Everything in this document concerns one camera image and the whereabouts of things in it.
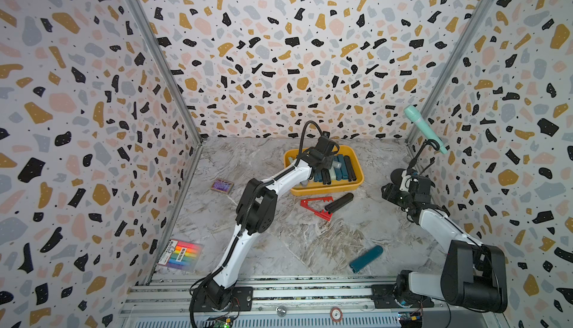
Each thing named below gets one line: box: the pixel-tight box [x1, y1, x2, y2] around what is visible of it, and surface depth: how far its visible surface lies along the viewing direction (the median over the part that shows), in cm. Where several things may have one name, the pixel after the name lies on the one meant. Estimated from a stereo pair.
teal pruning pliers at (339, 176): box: [334, 166, 343, 182], surface depth 106 cm
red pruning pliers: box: [299, 196, 335, 222], surface depth 97 cm
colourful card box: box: [210, 178, 235, 195], surface depth 102 cm
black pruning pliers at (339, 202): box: [324, 192, 354, 214], surface depth 99 cm
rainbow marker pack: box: [157, 239, 205, 272], surface depth 83 cm
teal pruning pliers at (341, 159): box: [337, 153, 349, 180], surface depth 108 cm
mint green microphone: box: [403, 104, 449, 155], surface depth 85 cm
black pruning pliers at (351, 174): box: [343, 155, 357, 182], surface depth 109 cm
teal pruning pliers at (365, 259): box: [349, 245, 384, 273], surface depth 84 cm
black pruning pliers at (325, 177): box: [320, 167, 333, 185], surface depth 105 cm
